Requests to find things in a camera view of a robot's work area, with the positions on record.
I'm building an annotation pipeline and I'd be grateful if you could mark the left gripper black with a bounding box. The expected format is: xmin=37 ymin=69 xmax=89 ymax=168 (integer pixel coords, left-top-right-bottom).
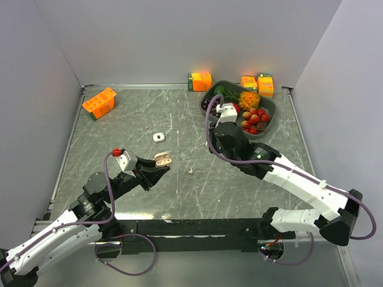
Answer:
xmin=104 ymin=155 xmax=170 ymax=203

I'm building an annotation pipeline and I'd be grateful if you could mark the beige earbud charging case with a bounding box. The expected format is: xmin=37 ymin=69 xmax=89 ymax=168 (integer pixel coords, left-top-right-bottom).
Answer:
xmin=154 ymin=152 xmax=172 ymax=167

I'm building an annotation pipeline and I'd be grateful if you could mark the white earbud charging case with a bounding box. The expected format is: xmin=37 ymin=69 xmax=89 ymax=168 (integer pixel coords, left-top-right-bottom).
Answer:
xmin=153 ymin=132 xmax=165 ymax=143

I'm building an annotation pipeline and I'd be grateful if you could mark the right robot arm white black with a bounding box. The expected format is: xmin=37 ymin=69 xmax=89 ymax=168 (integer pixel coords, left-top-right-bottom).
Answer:
xmin=207 ymin=122 xmax=363 ymax=246

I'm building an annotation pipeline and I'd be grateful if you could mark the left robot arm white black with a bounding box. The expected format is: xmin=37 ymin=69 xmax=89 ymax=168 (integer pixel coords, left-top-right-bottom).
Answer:
xmin=1 ymin=149 xmax=172 ymax=286

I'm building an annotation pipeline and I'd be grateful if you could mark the red cherry bunch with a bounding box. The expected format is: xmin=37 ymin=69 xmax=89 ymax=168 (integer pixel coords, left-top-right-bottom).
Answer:
xmin=241 ymin=108 xmax=270 ymax=135

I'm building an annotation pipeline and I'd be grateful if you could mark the red apple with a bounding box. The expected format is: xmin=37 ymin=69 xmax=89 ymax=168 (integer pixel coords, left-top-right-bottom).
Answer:
xmin=233 ymin=103 xmax=240 ymax=114

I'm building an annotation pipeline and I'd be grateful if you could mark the dark grey fruit tray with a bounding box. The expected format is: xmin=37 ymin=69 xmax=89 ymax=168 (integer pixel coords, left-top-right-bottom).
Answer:
xmin=199 ymin=81 xmax=277 ymax=141

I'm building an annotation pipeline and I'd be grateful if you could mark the orange spiky fruit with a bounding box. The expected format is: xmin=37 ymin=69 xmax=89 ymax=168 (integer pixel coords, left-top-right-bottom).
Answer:
xmin=238 ymin=91 xmax=261 ymax=111

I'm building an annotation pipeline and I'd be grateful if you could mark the green leafy sprig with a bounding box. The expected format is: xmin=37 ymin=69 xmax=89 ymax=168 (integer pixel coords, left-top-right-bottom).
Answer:
xmin=224 ymin=88 xmax=241 ymax=103

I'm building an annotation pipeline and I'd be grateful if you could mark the purple grape bunch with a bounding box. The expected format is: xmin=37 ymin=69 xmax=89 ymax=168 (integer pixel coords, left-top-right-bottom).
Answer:
xmin=202 ymin=97 xmax=221 ymax=120

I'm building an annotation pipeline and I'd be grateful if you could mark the green lime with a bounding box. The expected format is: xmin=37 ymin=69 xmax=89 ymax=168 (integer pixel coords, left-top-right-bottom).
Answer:
xmin=214 ymin=86 xmax=226 ymax=95

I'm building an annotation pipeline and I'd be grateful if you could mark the orange juice carton lying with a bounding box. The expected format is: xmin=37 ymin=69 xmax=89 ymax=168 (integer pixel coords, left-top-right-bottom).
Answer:
xmin=241 ymin=76 xmax=258 ymax=92

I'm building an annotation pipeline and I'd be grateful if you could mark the orange juice carton centre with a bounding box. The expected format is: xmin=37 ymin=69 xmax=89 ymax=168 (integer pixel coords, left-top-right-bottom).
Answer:
xmin=187 ymin=73 xmax=212 ymax=91

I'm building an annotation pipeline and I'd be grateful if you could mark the orange juice carton right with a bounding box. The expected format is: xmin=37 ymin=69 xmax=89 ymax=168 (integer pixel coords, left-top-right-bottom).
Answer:
xmin=257 ymin=74 xmax=274 ymax=98

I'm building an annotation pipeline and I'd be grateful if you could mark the orange juice carton left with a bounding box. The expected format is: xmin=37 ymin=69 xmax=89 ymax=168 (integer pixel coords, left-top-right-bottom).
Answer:
xmin=82 ymin=87 xmax=117 ymax=121

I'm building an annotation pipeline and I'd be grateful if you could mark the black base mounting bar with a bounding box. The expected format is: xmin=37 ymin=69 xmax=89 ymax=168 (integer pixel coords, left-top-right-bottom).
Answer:
xmin=82 ymin=218 xmax=297 ymax=259

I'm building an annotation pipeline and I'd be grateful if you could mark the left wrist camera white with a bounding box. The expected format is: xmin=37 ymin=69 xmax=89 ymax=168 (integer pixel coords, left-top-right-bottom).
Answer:
xmin=116 ymin=150 xmax=138 ymax=173

